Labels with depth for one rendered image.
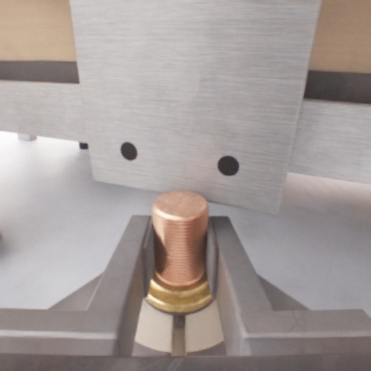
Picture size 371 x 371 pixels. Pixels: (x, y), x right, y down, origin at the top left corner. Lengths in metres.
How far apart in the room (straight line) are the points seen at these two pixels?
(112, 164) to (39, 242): 0.19
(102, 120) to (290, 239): 0.26
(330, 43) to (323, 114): 0.06
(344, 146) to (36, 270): 0.29
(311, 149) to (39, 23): 0.27
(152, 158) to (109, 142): 0.03
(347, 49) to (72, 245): 0.31
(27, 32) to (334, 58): 0.28
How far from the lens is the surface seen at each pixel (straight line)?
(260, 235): 0.33
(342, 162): 0.20
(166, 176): 0.15
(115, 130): 0.16
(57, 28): 0.31
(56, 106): 0.26
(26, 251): 0.34
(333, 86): 0.23
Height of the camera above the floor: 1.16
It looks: 27 degrees up
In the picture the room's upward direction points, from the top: 179 degrees counter-clockwise
